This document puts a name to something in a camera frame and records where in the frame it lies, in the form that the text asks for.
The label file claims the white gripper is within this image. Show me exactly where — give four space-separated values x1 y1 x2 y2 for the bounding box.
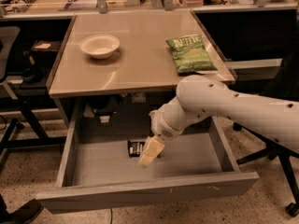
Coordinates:
138 110 182 168

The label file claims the black rxbar chocolate bar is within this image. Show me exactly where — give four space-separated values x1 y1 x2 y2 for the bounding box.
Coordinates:
127 141 145 158

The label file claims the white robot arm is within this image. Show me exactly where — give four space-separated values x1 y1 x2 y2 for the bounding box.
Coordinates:
138 75 299 168

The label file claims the grey open top drawer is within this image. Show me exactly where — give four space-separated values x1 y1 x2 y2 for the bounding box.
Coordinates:
37 104 258 214

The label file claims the green kettle chips bag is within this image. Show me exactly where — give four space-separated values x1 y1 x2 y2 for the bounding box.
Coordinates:
166 35 218 74

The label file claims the white paper bowl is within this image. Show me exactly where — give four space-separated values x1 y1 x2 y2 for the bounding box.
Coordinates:
79 35 120 59

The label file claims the black office chair right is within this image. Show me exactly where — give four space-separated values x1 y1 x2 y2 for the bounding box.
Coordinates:
236 129 299 217

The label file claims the black box under desk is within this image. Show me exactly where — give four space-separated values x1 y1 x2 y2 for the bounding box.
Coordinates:
31 40 61 68

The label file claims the black shoe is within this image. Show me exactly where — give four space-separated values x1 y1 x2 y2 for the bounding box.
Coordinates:
0 199 43 224

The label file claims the grey office chair left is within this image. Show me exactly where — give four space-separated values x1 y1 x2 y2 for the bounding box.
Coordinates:
0 26 20 168

